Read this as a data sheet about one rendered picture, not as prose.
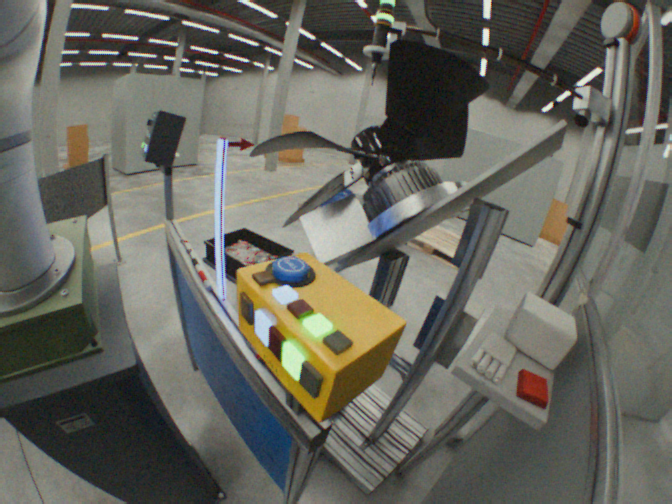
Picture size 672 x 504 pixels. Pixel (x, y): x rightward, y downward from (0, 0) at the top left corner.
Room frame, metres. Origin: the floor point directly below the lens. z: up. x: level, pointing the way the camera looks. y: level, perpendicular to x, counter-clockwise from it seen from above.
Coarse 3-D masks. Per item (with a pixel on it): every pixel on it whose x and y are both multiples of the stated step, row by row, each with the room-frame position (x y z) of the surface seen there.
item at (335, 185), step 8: (336, 176) 0.80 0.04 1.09; (328, 184) 0.79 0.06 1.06; (336, 184) 0.76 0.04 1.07; (320, 192) 0.78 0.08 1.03; (328, 192) 0.74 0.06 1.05; (336, 192) 0.72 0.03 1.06; (312, 200) 0.77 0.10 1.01; (320, 200) 0.73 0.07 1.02; (304, 208) 0.75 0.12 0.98; (312, 208) 0.72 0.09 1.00; (296, 216) 0.73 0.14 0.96; (288, 224) 0.70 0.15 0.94
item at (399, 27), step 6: (396, 24) 0.65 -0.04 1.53; (402, 24) 0.65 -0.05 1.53; (390, 30) 0.65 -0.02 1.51; (396, 30) 0.65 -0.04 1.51; (402, 30) 0.65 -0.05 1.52; (390, 36) 0.66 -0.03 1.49; (396, 36) 0.66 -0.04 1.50; (390, 42) 0.66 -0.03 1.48; (366, 48) 0.65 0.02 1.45; (372, 48) 0.64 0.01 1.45; (378, 48) 0.64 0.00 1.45; (384, 48) 0.64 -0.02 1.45; (366, 54) 0.69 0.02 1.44; (384, 54) 0.66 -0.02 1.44
